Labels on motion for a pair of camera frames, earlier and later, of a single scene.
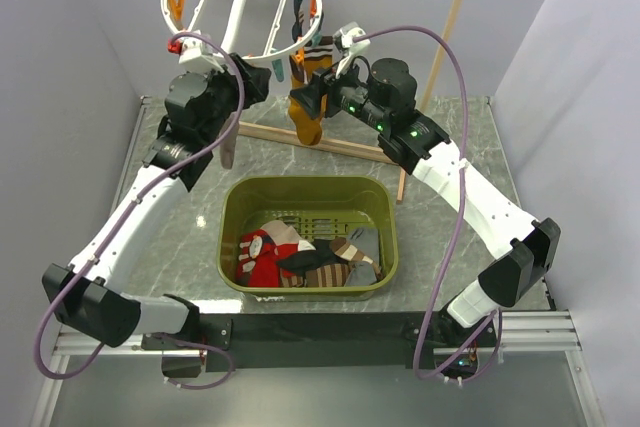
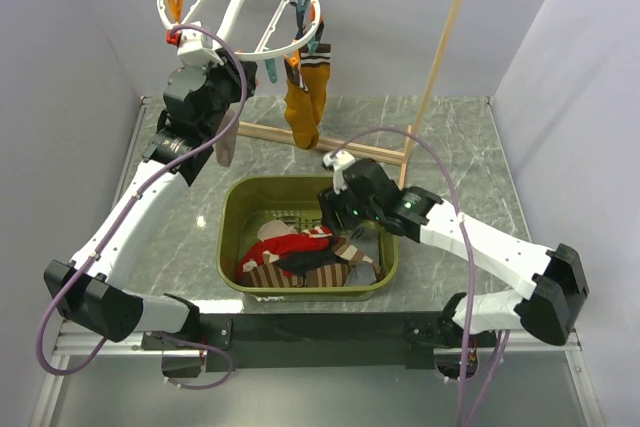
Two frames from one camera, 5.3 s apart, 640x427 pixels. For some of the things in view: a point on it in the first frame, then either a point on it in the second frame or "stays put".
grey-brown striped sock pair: x=228 y=144 stays put
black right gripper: x=310 y=96 → x=330 y=202
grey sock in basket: x=365 y=240 stays put
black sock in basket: x=304 y=261 stays put
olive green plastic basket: x=320 y=208 stays put
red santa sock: x=257 y=256 → x=310 y=240
